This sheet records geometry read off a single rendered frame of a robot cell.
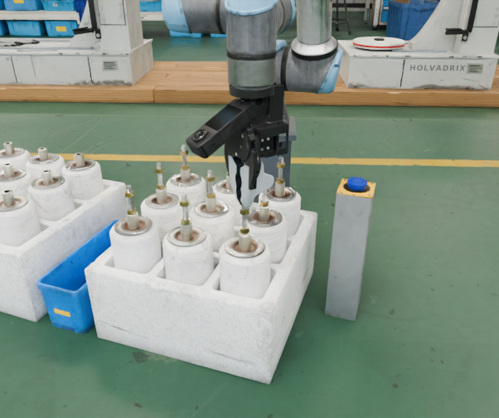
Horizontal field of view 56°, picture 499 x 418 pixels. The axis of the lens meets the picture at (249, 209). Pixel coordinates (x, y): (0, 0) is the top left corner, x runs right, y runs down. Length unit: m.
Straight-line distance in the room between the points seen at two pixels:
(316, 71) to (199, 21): 0.48
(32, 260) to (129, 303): 0.26
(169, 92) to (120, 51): 0.38
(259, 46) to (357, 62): 2.10
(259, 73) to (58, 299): 0.65
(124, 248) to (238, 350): 0.29
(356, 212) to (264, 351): 0.32
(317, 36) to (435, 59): 1.74
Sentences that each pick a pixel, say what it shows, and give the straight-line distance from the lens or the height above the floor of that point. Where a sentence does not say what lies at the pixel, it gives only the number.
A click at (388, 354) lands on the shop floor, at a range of 1.05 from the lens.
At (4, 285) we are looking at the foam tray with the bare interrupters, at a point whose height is 0.09.
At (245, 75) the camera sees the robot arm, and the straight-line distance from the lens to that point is 0.72.
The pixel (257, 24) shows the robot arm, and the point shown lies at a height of 0.64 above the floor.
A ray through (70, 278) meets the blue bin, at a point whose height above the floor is 0.07.
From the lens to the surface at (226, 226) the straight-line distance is 0.98.
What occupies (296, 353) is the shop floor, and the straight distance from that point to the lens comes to 1.02.
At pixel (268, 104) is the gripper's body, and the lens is 0.77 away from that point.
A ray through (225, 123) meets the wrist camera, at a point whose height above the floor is 0.50.
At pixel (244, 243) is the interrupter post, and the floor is 0.27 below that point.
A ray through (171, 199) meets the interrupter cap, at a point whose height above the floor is 0.25.
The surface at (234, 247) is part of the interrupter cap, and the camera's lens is 0.86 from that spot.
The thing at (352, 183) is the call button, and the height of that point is 0.33.
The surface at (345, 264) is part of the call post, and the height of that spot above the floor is 0.15.
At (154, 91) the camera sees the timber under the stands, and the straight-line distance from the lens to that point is 2.80.
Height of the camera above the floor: 0.72
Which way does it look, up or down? 28 degrees down
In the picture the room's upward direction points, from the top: straight up
